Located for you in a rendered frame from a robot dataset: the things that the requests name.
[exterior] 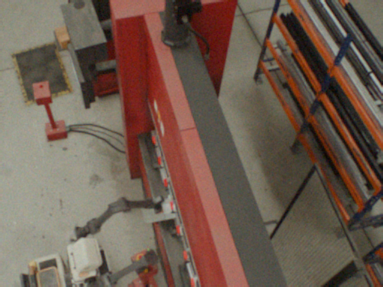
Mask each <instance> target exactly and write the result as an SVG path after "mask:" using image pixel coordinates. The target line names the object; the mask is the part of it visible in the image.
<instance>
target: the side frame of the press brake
mask: <svg viewBox="0 0 383 287"><path fill-rule="evenodd" d="M109 2H110V9H111V23H112V31H113V39H114V53H115V61H116V68H117V83H118V90H119V98H120V104H121V112H122V120H123V134H124V142H125V149H126V162H127V164H128V167H129V174H130V179H138V178H141V176H142V175H141V168H140V164H139V151H138V135H139V134H143V133H147V132H150V131H154V130H156V127H155V125H154V121H153V116H152V113H150V108H149V105H148V100H147V98H148V96H147V37H146V36H145V33H144V15H147V14H151V13H156V12H159V11H164V10H165V0H109ZM237 2H238V0H201V3H202V5H203V10H202V12H201V13H197V14H192V19H191V22H190V24H191V29H192V30H194V31H195V32H197V33H198V34H200V35H202V36H203V37H204V38H205V39H206V40H207V42H208V43H209V60H208V61H205V59H204V56H205V53H206V44H205V42H203V41H202V39H200V38H199V37H196V36H194V37H195V39H196V41H197V45H198V46H199V48H200V51H201V54H202V56H203V60H204V63H205V64H206V68H207V71H208V73H209V77H210V79H211V82H212V85H213V87H214V88H215V92H216V94H217V97H218V98H219V94H220V89H221V83H222V79H223V73H224V66H225V62H226V57H227V50H228V46H229V42H230V38H231V34H232V30H233V22H234V18H235V14H236V6H237Z"/></svg>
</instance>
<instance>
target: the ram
mask: <svg viewBox="0 0 383 287"><path fill-rule="evenodd" d="M147 96H148V101H149V102H148V104H149V103H150V105H149V107H150V109H152V111H151V112H150V113H152V112H153V114H152V116H153V118H154V120H155V123H154V125H155V124H156V125H155V127H156V129H157V131H156V132H158V134H159V136H158V139H159V141H160V143H161V145H160V146H162V148H161V149H162V151H163V154H164V156H163V158H164V157H165V159H164V160H165V162H166V165H167V166H168V167H166V170H167V169H168V171H169V174H170V176H169V178H170V177H171V178H170V180H171V182H172V184H171V187H172V186H173V188H174V189H173V188H172V189H173V192H174V193H175V196H176V198H175V201H176V199H177V202H176V203H177V205H178V207H179V209H178V211H179V210H180V212H179V213H180V215H181V218H180V220H181V219H182V221H183V223H182V221H181V223H182V226H183V224H184V227H185V229H184V231H185V230H186V232H185V234H186V235H187V238H186V240H187V239H188V241H189V242H188V241H187V242H188V245H189V246H190V250H191V252H190V254H191V256H192V258H193V260H194V262H193V265H194V266H195V269H196V271H197V274H196V276H197V278H198V277H199V280H200V283H199V280H198V281H197V282H198V283H199V285H200V286H201V287H222V286H221V282H220V279H219V275H218V271H217V268H216V266H215V260H213V257H212V253H211V250H210V248H209V242H208V240H207V236H206V233H205V229H204V226H203V221H202V219H201V216H200V211H199V209H198V208H197V203H196V201H195V198H194V193H193V190H192V186H191V183H190V179H189V175H188V173H187V169H186V165H185V162H184V159H183V157H182V154H181V151H180V148H179V145H178V142H177V136H176V133H175V131H174V126H173V123H172V119H171V116H170V112H169V110H168V105H166V101H165V98H164V94H163V92H162V86H161V84H160V81H159V77H158V73H157V70H156V66H155V64H154V60H153V56H152V52H150V48H149V45H148V42H147ZM155 99H156V104H157V113H156V109H155ZM159 115H160V121H159V119H158V118H159ZM154 120H153V121H154ZM161 121H162V126H163V129H164V132H163V135H162V130H161ZM158 134H157V135H158ZM160 143H159V144H160ZM163 154H162V155H163ZM166 165H165V166H166ZM169 174H168V175H169ZM175 196H174V197H175ZM178 207H177V208H178ZM184 227H183V228H184ZM190 250H189V251H190ZM192 258H191V259H192ZM193 260H192V261H193ZM196 271H195V273H196Z"/></svg>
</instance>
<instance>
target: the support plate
mask: <svg viewBox="0 0 383 287"><path fill-rule="evenodd" d="M170 202H172V201H171V198H167V199H165V201H164V202H163V203H162V205H164V204H169V203H170ZM141 210H142V214H143V218H144V223H145V224H148V223H155V222H159V221H163V220H170V219H174V218H176V215H175V213H173V214H171V213H166V214H165V216H164V213H158V214H156V213H155V211H154V209H143V208H141Z"/></svg>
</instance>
